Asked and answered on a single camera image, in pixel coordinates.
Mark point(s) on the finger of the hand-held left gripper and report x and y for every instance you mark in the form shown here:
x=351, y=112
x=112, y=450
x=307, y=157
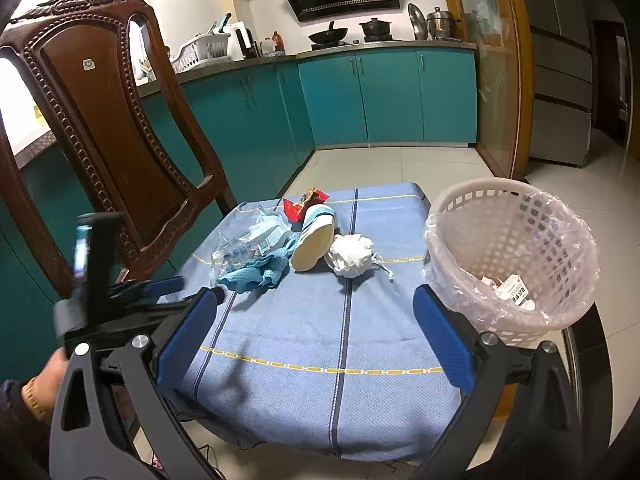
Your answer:
x=165, y=284
x=175, y=304

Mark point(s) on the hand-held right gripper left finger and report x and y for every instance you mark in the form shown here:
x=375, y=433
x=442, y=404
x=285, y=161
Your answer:
x=187, y=340

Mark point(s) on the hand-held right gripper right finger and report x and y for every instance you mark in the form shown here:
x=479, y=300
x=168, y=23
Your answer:
x=442, y=340

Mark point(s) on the white lattice waste basket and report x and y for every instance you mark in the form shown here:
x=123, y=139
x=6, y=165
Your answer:
x=480, y=225

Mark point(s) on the clear plastic bin liner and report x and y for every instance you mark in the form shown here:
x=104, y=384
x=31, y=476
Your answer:
x=575, y=260

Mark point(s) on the person's left forearm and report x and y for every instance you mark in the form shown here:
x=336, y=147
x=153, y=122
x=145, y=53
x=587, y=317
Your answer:
x=12, y=420

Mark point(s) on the person's left hand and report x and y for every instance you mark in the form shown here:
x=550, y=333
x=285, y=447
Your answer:
x=52, y=377

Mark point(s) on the light blue cloth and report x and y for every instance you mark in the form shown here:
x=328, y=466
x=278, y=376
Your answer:
x=260, y=272

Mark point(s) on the clear plastic packaging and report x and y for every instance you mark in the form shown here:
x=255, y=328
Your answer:
x=250, y=240

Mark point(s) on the blue checked tablecloth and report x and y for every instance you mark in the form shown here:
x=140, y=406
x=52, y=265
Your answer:
x=310, y=330

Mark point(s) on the white crumpled bag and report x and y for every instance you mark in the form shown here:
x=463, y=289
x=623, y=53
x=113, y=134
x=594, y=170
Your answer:
x=350, y=255

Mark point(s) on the carved wooden chair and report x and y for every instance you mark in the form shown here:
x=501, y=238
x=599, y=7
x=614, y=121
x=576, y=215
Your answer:
x=100, y=125

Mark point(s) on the gold wristwatch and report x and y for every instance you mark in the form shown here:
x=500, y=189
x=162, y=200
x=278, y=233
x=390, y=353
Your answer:
x=33, y=399

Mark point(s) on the white paper cup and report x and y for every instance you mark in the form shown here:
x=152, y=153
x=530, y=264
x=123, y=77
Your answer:
x=312, y=245

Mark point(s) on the red snack wrapper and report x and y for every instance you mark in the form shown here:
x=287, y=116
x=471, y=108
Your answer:
x=302, y=205

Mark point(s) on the white dish rack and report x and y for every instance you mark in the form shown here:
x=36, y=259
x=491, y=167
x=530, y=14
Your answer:
x=202, y=50

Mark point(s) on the teal lower kitchen cabinets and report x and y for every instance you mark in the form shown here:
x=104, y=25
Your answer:
x=390, y=95

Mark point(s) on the white kitchen appliance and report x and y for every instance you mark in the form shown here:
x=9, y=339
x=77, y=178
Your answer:
x=241, y=40

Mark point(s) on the brown bottle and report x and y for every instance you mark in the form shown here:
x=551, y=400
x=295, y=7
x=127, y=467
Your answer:
x=278, y=44

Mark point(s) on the wood framed glass door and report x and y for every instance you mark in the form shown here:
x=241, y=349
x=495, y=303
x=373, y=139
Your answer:
x=492, y=70

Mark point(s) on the black wok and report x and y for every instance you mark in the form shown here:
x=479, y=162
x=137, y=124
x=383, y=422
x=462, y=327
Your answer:
x=327, y=36

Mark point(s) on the grey refrigerator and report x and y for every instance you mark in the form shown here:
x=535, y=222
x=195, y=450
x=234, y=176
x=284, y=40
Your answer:
x=555, y=60

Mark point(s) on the steel stock pot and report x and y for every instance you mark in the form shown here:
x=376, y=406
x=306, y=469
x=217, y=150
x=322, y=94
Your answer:
x=442, y=25

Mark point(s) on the black cooking pot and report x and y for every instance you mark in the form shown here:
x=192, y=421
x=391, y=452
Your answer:
x=375, y=29

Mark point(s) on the steel pot lid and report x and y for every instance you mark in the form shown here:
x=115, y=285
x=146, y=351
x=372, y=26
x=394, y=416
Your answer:
x=416, y=22

